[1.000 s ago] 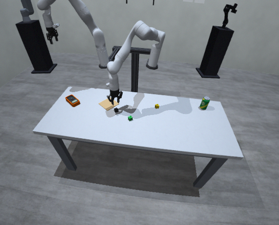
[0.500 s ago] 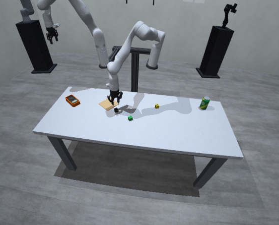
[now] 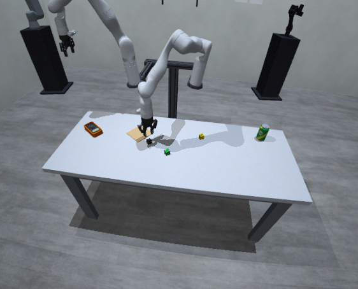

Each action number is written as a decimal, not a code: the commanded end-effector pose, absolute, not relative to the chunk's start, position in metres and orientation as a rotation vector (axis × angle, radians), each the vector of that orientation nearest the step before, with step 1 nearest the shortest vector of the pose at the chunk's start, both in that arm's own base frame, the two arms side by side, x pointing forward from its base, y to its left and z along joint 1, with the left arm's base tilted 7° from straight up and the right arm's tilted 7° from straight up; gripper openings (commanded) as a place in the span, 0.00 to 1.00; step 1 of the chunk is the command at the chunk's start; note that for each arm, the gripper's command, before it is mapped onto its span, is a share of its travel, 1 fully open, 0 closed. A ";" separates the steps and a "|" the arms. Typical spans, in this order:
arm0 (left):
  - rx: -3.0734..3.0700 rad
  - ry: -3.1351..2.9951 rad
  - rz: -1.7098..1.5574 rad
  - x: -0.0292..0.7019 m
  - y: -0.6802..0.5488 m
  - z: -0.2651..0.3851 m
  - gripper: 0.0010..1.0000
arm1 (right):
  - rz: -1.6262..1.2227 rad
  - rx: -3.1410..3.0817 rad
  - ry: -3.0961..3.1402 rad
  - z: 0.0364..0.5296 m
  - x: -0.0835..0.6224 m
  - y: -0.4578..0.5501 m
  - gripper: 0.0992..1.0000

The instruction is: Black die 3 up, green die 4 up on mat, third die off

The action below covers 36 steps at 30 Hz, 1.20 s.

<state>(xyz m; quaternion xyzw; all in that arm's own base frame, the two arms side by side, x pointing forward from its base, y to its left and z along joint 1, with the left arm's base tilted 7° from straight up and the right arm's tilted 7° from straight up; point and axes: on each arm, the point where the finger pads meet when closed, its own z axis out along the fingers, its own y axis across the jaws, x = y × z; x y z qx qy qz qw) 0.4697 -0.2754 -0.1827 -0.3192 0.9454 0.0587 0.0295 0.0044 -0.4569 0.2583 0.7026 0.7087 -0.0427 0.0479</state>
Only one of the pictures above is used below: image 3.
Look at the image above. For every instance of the orange pocket multimeter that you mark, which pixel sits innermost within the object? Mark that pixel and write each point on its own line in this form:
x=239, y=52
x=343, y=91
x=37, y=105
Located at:
x=93, y=129

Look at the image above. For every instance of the green drink can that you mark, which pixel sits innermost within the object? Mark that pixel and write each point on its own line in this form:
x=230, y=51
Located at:
x=263, y=131

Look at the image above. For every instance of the tan square mat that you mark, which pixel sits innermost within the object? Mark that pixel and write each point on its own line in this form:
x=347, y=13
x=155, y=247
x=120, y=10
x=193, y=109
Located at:
x=137, y=135

